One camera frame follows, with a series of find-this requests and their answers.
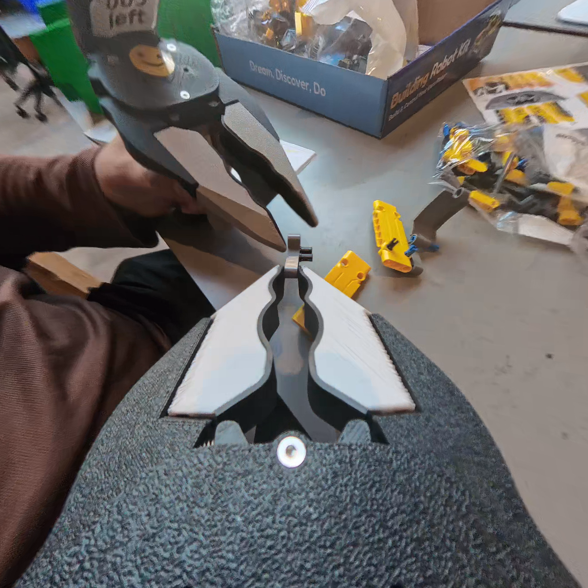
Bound silver stand base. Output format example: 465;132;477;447
556;0;588;26

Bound blue robot kit box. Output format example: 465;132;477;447
213;0;522;140

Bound green plastic bin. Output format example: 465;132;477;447
28;0;222;115

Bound bag of yellow bricks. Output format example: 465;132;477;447
429;122;588;245

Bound yellow grey brick assembly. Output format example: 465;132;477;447
372;186;471;278

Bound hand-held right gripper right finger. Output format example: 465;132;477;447
300;266;417;430

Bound person's left forearm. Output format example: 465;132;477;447
0;147;159;269

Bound grey bent beam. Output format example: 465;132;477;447
281;233;315;318

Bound heap of clear part bags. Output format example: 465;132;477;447
216;0;420;80

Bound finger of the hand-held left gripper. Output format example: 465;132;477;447
215;102;319;229
154;126;288;253

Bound black office chair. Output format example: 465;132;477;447
0;28;63;123

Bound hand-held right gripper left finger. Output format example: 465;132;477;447
168;266;283;430

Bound yellow panel brick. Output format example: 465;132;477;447
292;250;372;336

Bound person's black trousers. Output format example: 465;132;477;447
87;250;217;346

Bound grey desk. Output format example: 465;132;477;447
60;0;588;588

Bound yellow grey sticker sheet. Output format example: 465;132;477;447
462;64;588;127

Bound person's left hand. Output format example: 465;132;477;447
93;137;208;217

